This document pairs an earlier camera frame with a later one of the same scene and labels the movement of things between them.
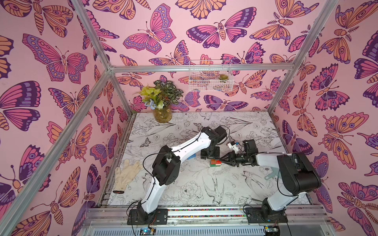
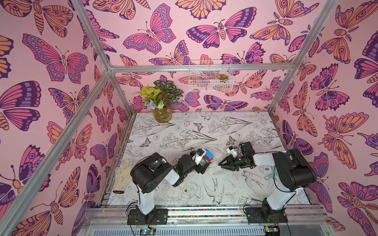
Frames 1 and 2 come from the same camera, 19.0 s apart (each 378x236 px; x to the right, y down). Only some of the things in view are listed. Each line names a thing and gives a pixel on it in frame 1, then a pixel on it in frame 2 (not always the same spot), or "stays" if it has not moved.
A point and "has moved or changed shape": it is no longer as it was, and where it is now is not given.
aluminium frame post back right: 302,54 stays
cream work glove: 122,178 stays
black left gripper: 204,156 to 200,169
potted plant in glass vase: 160,98 stays
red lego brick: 214,162 has moved or changed shape
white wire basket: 210,81 stays
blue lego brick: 193,156 has moved or changed shape
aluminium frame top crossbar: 124,69 stays
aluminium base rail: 111,221 stays
